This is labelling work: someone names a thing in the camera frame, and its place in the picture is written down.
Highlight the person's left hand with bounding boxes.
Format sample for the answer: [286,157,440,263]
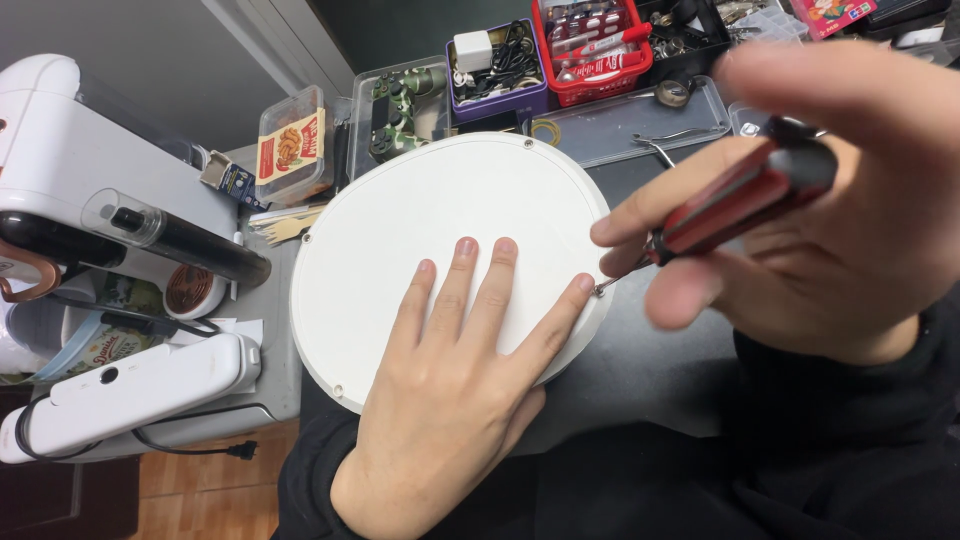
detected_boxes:
[330,236,597,530]

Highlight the person's right hand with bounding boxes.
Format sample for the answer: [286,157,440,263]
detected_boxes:
[590,41,960,369]

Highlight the red and black screwdriver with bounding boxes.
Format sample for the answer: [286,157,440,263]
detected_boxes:
[592,116,840,298]

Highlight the white round device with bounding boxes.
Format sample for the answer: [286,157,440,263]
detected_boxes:
[288,131,618,416]

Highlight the metal nippers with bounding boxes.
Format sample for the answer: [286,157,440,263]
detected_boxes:
[631,126,723,169]

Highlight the clear plastic tray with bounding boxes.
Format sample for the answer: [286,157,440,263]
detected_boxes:
[528,75,733,171]

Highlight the small clear container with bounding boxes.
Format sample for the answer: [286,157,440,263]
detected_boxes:
[726,100,775,140]

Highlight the red plastic basket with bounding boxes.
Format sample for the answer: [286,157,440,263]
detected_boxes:
[530,0,656,108]

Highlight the black tray of metal parts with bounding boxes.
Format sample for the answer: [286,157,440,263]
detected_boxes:
[636,0,735,85]

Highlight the purple storage box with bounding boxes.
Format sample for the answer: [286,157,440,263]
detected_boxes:
[444,18,551,124]

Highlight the clear compartment organizer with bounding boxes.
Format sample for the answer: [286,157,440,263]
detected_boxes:
[726,0,811,45]

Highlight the pink printed box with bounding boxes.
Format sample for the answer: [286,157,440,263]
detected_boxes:
[789,0,880,42]

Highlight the white charger block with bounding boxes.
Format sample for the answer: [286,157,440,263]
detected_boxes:
[453,29,495,75]

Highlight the camouflage game controller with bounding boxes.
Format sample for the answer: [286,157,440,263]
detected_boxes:
[366,65,450,165]

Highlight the clear plastic box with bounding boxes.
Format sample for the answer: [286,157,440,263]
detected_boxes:
[347,55,453,183]

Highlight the clear snack container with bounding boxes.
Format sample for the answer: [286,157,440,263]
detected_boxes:
[254,84,336,206]

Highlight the bundle of wooden forks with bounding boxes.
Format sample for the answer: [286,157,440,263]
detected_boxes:
[246,203,328,248]

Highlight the grey side table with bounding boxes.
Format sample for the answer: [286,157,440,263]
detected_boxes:
[30,142,354,462]

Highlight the small blue carton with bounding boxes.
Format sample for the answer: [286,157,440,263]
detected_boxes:
[198,149,268,212]

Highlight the black cylinder with clear cap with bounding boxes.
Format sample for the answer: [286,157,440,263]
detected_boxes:
[80,187,273,290]

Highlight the white round copper coil heater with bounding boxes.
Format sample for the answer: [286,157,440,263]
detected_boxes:
[162,261,228,322]

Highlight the white oblong appliance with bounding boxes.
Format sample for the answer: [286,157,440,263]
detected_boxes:
[0,332,263,465]

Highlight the round cookie tin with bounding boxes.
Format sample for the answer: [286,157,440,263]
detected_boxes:
[28,270,170,385]

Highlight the white coffee machine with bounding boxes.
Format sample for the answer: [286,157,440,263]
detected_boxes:
[0,52,241,282]

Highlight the metal ring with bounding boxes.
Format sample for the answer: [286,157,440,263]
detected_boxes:
[654,72,696,109]

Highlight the tangle of black cables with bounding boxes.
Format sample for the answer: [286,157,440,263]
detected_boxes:
[457,20,545,105]

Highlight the copper curved handle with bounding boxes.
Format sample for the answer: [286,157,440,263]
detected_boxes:
[0,239,63,304]

